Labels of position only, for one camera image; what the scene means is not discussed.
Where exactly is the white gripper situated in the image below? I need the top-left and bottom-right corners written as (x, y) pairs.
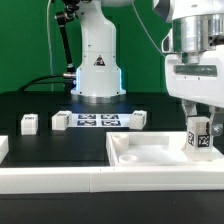
top-left (165, 49), bottom-right (224, 136)

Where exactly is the white square table top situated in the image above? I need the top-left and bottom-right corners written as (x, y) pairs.
top-left (106, 132), bottom-right (224, 166)

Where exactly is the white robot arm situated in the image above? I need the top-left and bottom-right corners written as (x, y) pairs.
top-left (72, 0), bottom-right (224, 136)

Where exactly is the apriltag base marker sheet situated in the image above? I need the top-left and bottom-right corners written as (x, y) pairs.
top-left (70, 114), bottom-right (130, 127)

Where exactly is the white left fence piece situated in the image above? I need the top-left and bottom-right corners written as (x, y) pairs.
top-left (0, 136), bottom-right (9, 163)

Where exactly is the white front fence bar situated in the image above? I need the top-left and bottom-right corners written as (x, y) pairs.
top-left (0, 165), bottom-right (224, 194)

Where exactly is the black cable bundle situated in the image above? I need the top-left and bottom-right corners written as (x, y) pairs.
top-left (18, 73), bottom-right (73, 93)

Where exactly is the white thin cable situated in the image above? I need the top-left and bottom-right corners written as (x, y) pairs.
top-left (46, 0), bottom-right (55, 92)

